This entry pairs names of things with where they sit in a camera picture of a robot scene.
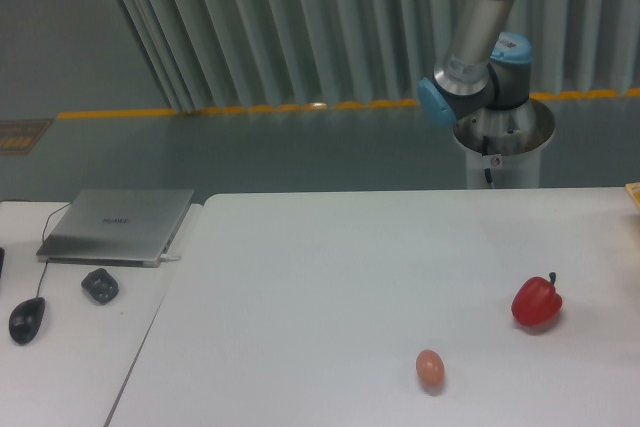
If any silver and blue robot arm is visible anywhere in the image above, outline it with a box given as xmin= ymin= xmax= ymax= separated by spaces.
xmin=417 ymin=0 xmax=531 ymax=126

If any red bell pepper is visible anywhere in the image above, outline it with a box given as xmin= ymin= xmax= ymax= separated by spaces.
xmin=511 ymin=272 xmax=563 ymax=327

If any wooden basket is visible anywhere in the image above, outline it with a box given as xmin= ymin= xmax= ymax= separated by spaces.
xmin=625 ymin=182 xmax=640 ymax=209

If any white pleated curtain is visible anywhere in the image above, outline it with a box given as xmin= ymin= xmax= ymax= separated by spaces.
xmin=118 ymin=0 xmax=639 ymax=113

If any brown egg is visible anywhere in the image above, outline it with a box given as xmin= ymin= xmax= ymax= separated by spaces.
xmin=415 ymin=350 xmax=445 ymax=388

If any silver closed laptop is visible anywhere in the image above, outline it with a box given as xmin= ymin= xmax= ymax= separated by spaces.
xmin=36 ymin=189 xmax=194 ymax=267

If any black power adapter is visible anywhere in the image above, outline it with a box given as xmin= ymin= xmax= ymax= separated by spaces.
xmin=81 ymin=268 xmax=119 ymax=305

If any black computer mouse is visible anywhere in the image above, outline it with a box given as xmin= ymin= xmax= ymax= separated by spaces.
xmin=8 ymin=296 xmax=46 ymax=346

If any black device at left edge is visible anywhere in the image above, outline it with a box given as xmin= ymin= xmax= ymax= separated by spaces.
xmin=0 ymin=247 xmax=6 ymax=281

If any black pedestal cable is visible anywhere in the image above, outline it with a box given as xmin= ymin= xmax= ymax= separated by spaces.
xmin=481 ymin=134 xmax=498 ymax=190

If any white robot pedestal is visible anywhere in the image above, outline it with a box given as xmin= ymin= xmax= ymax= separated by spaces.
xmin=453 ymin=100 xmax=555 ymax=189

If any black mouse cable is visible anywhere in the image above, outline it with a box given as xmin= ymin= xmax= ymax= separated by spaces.
xmin=0 ymin=198 xmax=74 ymax=300

